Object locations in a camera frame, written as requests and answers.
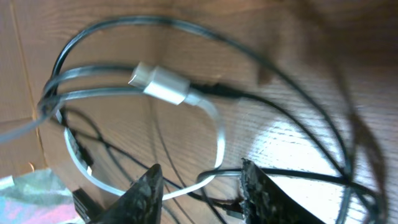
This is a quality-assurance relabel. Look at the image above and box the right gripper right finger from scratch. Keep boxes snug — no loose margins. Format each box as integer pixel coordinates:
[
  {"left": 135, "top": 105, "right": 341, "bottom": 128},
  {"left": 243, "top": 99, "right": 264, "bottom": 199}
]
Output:
[{"left": 241, "top": 159, "right": 323, "bottom": 224}]

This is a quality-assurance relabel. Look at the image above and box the white usb cable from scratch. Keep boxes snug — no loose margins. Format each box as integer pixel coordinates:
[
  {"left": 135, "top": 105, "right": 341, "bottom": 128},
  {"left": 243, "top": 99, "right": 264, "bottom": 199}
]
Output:
[{"left": 0, "top": 61, "right": 243, "bottom": 202}]

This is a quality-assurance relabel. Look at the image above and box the black usb cable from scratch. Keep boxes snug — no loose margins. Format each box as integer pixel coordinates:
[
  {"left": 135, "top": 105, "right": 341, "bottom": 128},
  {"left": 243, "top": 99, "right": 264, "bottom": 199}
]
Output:
[{"left": 37, "top": 15, "right": 388, "bottom": 224}]

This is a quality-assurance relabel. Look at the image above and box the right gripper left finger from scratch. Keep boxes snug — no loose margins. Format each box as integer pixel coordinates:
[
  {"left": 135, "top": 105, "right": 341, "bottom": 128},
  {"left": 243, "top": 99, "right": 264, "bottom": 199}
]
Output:
[{"left": 91, "top": 164, "right": 164, "bottom": 224}]

